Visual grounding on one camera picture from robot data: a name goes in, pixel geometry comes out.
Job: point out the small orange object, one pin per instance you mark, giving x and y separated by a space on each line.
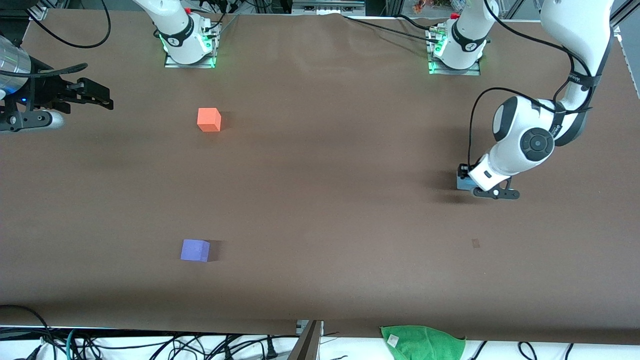
424 6

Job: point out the purple foam block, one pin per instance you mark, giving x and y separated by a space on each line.
194 250

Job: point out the aluminium profile post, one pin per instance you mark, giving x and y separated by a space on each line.
307 346

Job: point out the aluminium frame rail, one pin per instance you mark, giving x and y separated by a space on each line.
327 7

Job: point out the blue foam block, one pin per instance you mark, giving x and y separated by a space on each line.
464 184

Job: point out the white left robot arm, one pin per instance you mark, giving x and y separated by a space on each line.
575 30

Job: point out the orange foam block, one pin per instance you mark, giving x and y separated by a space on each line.
209 120

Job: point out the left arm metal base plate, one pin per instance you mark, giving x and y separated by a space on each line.
450 72

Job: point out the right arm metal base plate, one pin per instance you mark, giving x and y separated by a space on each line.
200 65

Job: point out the brown table cover sheet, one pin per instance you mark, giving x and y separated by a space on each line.
320 200

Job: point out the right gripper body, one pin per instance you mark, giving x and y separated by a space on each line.
44 90

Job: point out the green cloth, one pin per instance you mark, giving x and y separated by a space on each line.
425 345

